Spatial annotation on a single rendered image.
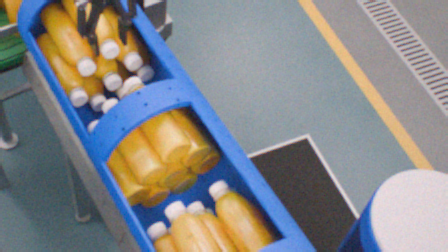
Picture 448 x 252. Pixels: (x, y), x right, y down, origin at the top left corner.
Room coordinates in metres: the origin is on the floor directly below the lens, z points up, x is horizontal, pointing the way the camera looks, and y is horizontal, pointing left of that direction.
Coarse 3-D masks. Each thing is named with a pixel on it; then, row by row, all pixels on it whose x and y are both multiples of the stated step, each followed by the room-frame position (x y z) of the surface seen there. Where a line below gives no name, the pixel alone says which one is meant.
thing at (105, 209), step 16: (32, 80) 1.04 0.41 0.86; (48, 96) 0.96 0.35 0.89; (48, 112) 0.94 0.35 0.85; (64, 128) 0.87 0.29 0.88; (64, 144) 0.85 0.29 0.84; (80, 160) 0.79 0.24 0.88; (80, 176) 0.76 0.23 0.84; (96, 192) 0.70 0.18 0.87; (112, 224) 0.63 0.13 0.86; (128, 240) 0.58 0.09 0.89
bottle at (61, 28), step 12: (48, 12) 1.03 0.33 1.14; (60, 12) 1.03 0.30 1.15; (48, 24) 1.01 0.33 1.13; (60, 24) 0.99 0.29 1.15; (72, 24) 1.00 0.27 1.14; (60, 36) 0.96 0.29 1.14; (72, 36) 0.96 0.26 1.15; (60, 48) 0.94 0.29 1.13; (72, 48) 0.93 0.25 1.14; (84, 48) 0.93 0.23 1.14; (72, 60) 0.91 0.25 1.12
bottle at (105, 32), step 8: (64, 0) 1.05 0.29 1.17; (72, 0) 1.04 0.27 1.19; (72, 8) 1.02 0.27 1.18; (88, 8) 1.01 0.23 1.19; (72, 16) 1.01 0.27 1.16; (104, 16) 1.00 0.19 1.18; (104, 24) 0.97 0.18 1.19; (96, 32) 0.95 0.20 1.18; (104, 32) 0.95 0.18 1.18; (112, 32) 0.96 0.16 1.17; (104, 40) 0.93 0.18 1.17; (112, 40) 0.94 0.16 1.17
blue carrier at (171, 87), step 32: (32, 0) 1.02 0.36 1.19; (32, 32) 1.04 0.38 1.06; (160, 64) 0.97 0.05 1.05; (64, 96) 0.80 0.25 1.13; (128, 96) 0.74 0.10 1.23; (160, 96) 0.75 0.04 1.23; (192, 96) 0.77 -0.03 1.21; (96, 128) 0.70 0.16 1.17; (128, 128) 0.68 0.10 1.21; (224, 128) 0.72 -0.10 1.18; (96, 160) 0.65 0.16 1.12; (224, 160) 0.72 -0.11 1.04; (192, 192) 0.68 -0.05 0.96; (256, 192) 0.56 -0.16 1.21; (128, 224) 0.53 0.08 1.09; (288, 224) 0.51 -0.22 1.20
